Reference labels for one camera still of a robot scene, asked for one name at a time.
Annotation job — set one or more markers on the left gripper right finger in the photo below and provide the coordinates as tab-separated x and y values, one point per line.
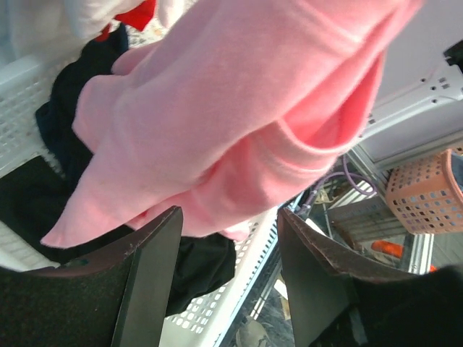
338	297

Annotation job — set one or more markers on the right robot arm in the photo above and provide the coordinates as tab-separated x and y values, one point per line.
442	87

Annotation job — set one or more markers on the black garment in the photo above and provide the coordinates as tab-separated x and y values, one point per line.
63	221

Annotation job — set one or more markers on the red hanging t shirt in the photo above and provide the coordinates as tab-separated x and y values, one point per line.
136	14

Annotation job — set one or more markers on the pink t shirt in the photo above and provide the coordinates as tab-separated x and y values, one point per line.
242	105

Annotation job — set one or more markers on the orange plastic basket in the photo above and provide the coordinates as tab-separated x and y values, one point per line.
426	194

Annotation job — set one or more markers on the white t shirt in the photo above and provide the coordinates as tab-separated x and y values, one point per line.
44	18

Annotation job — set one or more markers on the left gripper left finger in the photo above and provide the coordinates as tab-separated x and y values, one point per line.
114	296

